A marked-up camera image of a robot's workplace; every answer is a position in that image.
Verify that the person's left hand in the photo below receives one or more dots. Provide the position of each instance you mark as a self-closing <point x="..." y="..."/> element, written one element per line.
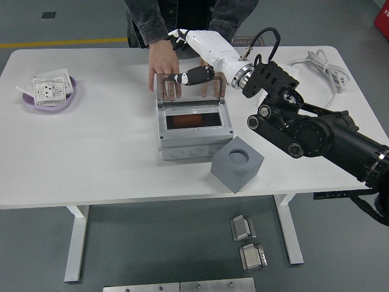
<point x="205" y="90"/>

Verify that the person's right hand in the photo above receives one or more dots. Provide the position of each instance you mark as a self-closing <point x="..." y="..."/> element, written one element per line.
<point x="161" y="61"/>

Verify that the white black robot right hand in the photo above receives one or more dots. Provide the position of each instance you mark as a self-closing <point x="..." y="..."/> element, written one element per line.
<point x="212" y="45"/>

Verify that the orange cylinder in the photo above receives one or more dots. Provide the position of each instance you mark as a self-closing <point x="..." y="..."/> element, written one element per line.
<point x="188" y="120"/>

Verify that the grey electrical box with lid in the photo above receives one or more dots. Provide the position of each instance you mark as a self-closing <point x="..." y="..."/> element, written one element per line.
<point x="194" y="143"/>

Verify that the person's left forearm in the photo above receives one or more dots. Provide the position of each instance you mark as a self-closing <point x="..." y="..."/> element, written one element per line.
<point x="231" y="18"/>

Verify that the person's right forearm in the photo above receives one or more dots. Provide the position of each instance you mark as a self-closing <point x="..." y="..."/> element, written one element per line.
<point x="152" y="27"/>

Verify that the grey cube with round hole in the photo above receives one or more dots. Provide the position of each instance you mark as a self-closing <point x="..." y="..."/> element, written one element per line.
<point x="231" y="176"/>

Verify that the person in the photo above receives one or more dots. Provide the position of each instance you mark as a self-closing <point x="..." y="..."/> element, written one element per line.
<point x="185" y="12"/>

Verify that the dark floor sign with lettering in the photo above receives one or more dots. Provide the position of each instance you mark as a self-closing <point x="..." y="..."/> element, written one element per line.
<point x="258" y="42"/>

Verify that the yellow floor tape line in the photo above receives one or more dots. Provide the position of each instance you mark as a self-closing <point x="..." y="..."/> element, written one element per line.
<point x="60" y="42"/>

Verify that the white socket panel with holes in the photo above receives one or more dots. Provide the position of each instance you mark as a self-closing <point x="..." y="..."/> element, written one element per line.
<point x="45" y="91"/>

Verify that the dark square floor hatch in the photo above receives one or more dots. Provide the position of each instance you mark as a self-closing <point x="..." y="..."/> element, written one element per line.
<point x="48" y="15"/>

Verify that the purple bowl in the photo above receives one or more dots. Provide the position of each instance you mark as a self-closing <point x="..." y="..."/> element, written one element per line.
<point x="45" y="108"/>

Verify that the silver metal block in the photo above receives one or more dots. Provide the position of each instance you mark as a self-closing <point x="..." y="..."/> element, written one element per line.
<point x="241" y="228"/>
<point x="252" y="258"/>

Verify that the black table control panel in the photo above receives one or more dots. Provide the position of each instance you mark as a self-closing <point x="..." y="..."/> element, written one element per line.
<point x="329" y="195"/>

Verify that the white table leg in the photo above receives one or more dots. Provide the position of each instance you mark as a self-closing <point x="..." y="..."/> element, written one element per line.
<point x="288" y="231"/>
<point x="74" y="243"/>

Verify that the red object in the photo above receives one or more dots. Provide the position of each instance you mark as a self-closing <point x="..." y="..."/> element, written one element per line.
<point x="383" y="21"/>

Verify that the grey metal plate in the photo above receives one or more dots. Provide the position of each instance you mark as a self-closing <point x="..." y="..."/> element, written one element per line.
<point x="139" y="288"/>
<point x="218" y="286"/>

